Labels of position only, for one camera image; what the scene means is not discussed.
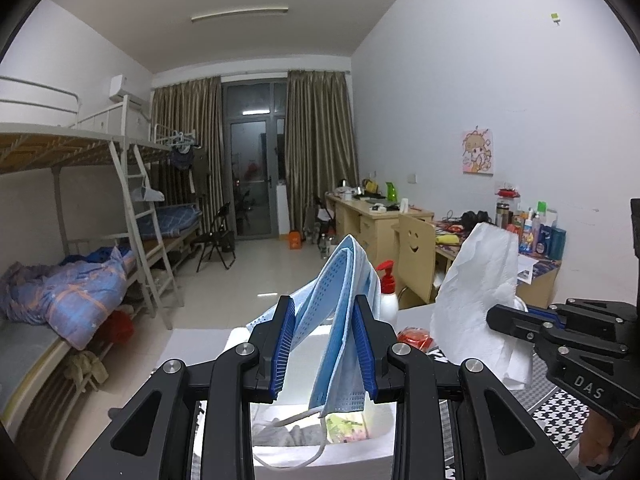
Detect white lotion pump bottle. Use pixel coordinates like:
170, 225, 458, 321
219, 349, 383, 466
375, 260, 399, 333

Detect dark hanging clothes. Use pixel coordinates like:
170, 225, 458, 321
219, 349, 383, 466
169, 145, 208, 196

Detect black folding chair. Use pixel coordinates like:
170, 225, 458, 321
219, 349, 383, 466
192, 202, 237, 273
310, 195, 337, 246

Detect white tissue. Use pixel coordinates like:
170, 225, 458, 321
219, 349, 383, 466
430, 222, 536, 388

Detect light wooden desk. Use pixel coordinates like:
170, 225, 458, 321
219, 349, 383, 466
434, 220, 562, 311
325, 192, 433, 281

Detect grey cloth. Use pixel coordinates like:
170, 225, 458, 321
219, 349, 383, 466
252, 422, 326, 448

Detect floral green pink packet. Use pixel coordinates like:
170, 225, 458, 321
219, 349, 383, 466
325, 412, 373, 445

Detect red cloth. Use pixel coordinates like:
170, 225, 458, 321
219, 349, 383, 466
102, 310, 136, 356

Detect white bunk bed ladder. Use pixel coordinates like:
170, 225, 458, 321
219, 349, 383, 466
107, 140, 183, 331

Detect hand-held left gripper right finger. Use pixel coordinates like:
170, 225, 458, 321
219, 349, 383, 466
353, 294, 581, 480

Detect white cabinet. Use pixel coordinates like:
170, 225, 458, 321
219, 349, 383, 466
276, 182, 291, 238

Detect white foam box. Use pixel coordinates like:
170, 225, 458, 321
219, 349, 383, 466
197, 327, 401, 480

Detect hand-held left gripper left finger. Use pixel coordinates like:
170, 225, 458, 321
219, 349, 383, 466
65, 295, 297, 480

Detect white metal bunk bed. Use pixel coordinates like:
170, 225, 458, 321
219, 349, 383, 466
0, 76, 186, 461
127, 105, 206, 261

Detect blue mattress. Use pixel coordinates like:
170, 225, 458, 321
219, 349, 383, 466
137, 203, 201, 238

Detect patterned desk mat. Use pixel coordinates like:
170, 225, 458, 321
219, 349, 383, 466
435, 220, 561, 277

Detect ceiling tube light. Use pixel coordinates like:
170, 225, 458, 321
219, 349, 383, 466
190, 6, 290, 23

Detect wooden chair with smiley face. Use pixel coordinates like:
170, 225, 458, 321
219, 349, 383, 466
397, 212, 437, 306

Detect brown curtain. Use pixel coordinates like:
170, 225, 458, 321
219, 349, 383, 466
150, 76, 223, 241
285, 70, 360, 233

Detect blue plaid blanket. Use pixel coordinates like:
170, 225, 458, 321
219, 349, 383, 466
0, 247, 138, 351

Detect beige cloth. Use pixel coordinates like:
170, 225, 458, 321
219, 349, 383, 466
62, 350, 108, 393

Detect grey mattress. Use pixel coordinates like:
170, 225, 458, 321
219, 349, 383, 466
0, 320, 68, 413

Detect cartoon wall poster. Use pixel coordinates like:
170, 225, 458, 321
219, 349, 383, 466
461, 127, 496, 176

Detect red snack packet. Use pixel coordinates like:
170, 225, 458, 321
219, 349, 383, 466
397, 327, 432, 348

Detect glass balcony door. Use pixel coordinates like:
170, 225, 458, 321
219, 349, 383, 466
220, 80, 290, 241

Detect blue face mask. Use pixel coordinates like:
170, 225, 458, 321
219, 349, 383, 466
252, 234, 383, 468

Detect group of toiletry bottles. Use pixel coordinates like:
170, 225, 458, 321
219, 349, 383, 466
495, 187, 568, 261

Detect white air conditioner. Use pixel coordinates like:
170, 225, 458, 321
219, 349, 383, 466
109, 75, 151, 111

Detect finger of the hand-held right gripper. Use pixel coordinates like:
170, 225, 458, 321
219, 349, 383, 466
486, 304, 633, 361
525, 299, 638, 343

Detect printed paper sheets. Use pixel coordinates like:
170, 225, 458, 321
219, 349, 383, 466
515, 255, 540, 283

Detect person's right hand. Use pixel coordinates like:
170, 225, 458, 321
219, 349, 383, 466
579, 405, 632, 476

